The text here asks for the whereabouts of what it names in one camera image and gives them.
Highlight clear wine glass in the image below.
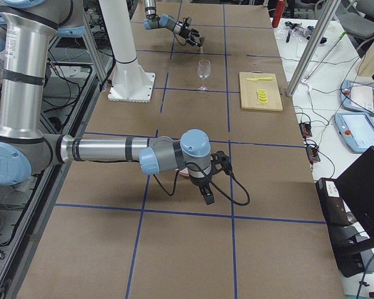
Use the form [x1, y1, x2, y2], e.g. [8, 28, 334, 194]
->
[197, 59, 211, 92]

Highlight pink bowl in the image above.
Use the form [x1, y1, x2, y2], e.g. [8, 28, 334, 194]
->
[175, 168, 189, 178]

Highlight bamboo cutting board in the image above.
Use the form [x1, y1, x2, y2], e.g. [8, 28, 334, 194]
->
[239, 72, 283, 112]

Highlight yellow plastic knife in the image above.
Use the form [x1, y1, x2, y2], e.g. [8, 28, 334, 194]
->
[246, 77, 273, 82]

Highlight orange terminal block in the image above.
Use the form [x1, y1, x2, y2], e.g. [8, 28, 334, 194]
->
[305, 144, 320, 164]
[299, 122, 312, 139]

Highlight black box device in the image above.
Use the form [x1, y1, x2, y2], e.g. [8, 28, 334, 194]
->
[315, 178, 357, 227]

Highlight black monitor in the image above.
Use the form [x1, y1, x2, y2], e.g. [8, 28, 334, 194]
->
[335, 146, 374, 238]

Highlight lower teach pendant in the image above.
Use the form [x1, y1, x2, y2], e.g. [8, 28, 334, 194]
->
[334, 112, 374, 153]

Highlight teach pendant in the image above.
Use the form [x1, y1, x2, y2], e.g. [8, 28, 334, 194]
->
[340, 80, 374, 116]
[334, 112, 374, 153]

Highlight upper teach pendant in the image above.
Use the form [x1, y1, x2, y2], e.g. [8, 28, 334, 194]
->
[340, 80, 374, 116]

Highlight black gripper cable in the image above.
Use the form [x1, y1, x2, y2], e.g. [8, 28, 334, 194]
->
[151, 161, 251, 206]

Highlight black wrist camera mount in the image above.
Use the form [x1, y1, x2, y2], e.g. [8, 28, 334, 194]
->
[211, 151, 233, 176]

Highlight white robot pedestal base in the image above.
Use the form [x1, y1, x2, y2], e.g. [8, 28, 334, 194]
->
[99, 0, 155, 103]

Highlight aluminium frame post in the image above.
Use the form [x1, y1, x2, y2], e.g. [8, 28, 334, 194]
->
[286, 0, 340, 98]

